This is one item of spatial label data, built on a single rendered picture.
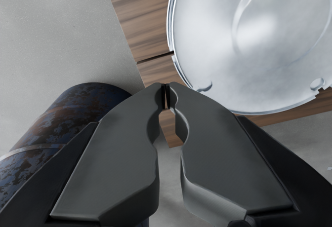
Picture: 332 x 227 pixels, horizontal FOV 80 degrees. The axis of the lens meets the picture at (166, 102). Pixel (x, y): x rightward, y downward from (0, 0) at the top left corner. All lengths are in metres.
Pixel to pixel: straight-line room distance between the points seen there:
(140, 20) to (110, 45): 0.40
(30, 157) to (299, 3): 0.52
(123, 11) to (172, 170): 0.85
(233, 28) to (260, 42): 0.04
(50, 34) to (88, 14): 0.14
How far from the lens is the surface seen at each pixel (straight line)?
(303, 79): 0.38
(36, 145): 0.51
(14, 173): 0.48
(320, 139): 1.14
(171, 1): 0.29
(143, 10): 0.29
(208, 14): 0.29
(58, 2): 0.70
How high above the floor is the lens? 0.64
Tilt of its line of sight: 57 degrees down
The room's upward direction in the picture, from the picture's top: 177 degrees clockwise
